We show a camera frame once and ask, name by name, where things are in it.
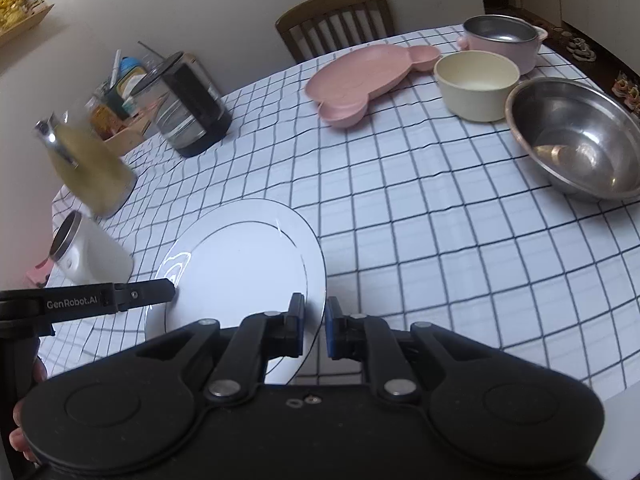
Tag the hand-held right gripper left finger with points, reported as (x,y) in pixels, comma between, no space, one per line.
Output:
(299,326)

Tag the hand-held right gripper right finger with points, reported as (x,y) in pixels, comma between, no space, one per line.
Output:
(330,331)

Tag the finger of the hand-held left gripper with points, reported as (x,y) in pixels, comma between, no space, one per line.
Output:
(147,294)

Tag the white round plate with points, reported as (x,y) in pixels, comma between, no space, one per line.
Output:
(240,270)

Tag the pink bear-shaped plate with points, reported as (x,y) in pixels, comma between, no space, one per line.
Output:
(360,77)

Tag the large stainless steel bowl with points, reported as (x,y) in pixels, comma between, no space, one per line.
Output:
(575,135)

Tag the pink pot with steel interior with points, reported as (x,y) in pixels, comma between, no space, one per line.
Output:
(500,47)

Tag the person's left hand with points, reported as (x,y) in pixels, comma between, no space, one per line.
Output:
(22,440)

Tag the glass bottle with yellow liquid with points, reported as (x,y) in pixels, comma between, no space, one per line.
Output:
(95,170)

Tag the wooden desktop organizer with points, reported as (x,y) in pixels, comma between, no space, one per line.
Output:
(130,135)

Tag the black glass electric kettle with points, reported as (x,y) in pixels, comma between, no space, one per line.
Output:
(192,105)

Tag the blue-capped bottle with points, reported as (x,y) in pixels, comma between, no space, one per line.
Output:
(129,75)

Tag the cream bowl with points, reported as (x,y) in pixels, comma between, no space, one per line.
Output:
(475,95)

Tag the brown wooden chair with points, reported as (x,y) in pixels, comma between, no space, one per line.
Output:
(330,15)

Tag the grey white sneakers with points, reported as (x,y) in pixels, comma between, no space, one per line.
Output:
(581,49)

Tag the colourful small shoes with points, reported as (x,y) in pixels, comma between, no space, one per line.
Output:
(627,91)

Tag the wooden wall shelf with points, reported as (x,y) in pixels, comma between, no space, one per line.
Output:
(25,22)

